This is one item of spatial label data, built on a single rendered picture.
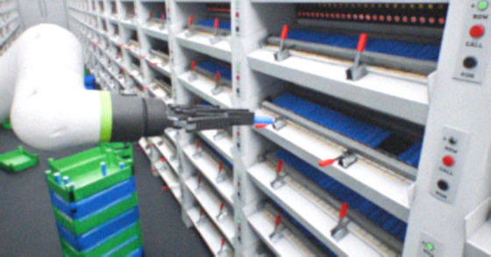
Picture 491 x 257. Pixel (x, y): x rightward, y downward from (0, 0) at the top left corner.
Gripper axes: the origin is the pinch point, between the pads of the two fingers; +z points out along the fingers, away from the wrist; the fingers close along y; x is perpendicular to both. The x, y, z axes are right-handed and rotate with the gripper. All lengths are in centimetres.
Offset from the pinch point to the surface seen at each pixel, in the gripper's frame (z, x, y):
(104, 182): -14, 54, 82
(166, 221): 25, 99, 112
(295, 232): 33, 42, 10
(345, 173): 21.1, 8.7, -14.2
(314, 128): 24.6, 3.8, 2.0
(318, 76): 17.9, -10.5, -3.1
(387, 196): 21.2, 8.5, -25.0
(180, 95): 22, 18, 101
